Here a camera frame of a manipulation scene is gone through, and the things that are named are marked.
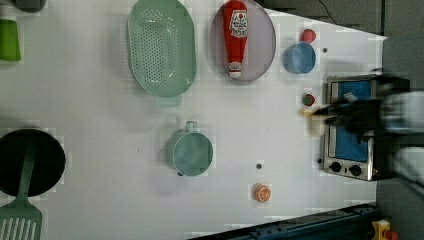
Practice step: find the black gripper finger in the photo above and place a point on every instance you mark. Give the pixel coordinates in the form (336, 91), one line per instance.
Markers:
(334, 121)
(329, 110)

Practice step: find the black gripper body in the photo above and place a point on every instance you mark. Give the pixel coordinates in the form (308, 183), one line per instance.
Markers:
(361, 116)

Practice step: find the peeled toy banana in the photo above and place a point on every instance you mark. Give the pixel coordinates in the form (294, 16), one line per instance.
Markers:
(315, 121)

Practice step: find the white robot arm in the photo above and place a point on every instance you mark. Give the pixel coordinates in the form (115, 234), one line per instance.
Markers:
(407, 151)

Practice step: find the silver black toaster oven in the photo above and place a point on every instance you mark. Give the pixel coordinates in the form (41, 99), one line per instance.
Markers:
(364, 157)

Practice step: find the grey round plate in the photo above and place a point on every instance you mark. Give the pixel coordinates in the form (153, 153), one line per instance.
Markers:
(260, 47)

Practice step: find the toy orange slice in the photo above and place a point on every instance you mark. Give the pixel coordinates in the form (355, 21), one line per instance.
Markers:
(262, 193)

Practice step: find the red toy ketchup bottle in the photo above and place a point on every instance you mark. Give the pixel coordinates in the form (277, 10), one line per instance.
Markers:
(235, 27)

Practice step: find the mint green colander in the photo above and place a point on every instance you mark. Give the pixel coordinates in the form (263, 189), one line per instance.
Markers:
(161, 49)

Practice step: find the black frying pan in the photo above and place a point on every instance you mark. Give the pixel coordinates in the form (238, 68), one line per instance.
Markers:
(49, 162)

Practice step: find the dark grey bowl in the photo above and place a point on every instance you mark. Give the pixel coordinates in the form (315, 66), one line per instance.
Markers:
(30, 6)

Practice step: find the green slotted spatula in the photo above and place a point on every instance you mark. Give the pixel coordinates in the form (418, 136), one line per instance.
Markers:
(19, 219)

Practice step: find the green cup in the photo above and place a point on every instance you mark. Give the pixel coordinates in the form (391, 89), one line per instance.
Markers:
(9, 41)

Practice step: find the blue metal frame rail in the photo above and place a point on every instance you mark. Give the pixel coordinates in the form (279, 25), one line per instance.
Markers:
(350, 223)

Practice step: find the teal mug with handle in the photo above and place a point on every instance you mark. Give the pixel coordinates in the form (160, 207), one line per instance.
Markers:
(188, 151)

